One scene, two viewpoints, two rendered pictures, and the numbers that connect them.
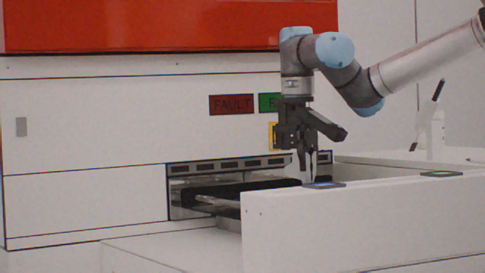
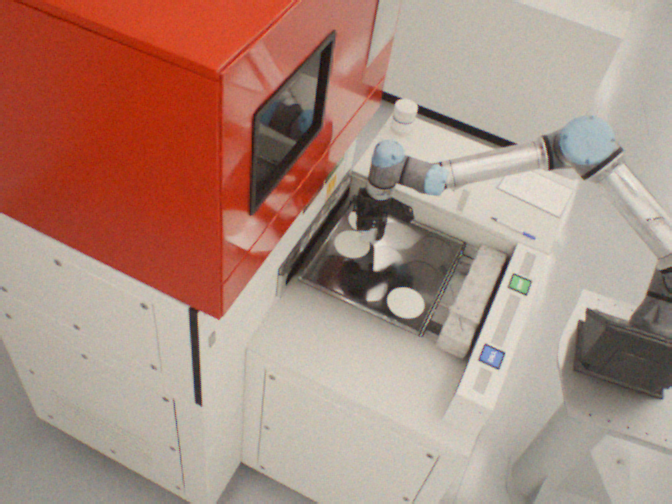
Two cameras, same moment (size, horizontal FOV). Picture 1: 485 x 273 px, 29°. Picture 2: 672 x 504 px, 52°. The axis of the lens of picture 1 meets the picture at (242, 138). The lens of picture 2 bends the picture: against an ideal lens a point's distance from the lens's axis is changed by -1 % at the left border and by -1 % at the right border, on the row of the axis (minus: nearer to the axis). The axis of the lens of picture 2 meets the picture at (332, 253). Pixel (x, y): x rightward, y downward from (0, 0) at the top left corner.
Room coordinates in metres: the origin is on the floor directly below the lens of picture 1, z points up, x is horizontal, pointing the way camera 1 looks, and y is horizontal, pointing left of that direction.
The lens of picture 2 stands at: (1.21, 0.85, 2.39)
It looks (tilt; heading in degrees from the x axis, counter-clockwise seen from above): 50 degrees down; 316
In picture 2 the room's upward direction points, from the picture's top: 11 degrees clockwise
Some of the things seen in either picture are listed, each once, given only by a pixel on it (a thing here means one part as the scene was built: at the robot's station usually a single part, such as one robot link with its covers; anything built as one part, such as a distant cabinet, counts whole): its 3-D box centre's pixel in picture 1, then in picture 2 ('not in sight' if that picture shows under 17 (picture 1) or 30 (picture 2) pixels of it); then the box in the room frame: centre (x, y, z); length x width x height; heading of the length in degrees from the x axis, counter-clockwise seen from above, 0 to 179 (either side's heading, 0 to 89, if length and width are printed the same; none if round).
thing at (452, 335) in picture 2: not in sight; (456, 337); (1.73, -0.14, 0.89); 0.08 x 0.03 x 0.03; 29
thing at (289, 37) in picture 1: (297, 51); (387, 164); (2.10, -0.13, 1.21); 0.09 x 0.08 x 0.11; 35
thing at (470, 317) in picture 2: not in sight; (465, 315); (1.77, -0.21, 0.89); 0.08 x 0.03 x 0.03; 29
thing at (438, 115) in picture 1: (430, 130); (403, 117); (2.40, -0.48, 1.01); 0.07 x 0.07 x 0.10
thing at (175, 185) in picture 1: (255, 190); (315, 234); (2.21, -0.02, 0.89); 0.44 x 0.02 x 0.10; 119
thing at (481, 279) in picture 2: not in sight; (471, 301); (1.81, -0.28, 0.87); 0.36 x 0.08 x 0.03; 119
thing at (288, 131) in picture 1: (295, 123); (372, 207); (2.11, -0.12, 1.05); 0.09 x 0.08 x 0.12; 63
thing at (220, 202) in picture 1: (235, 204); (359, 306); (1.94, 0.02, 0.90); 0.37 x 0.01 x 0.01; 29
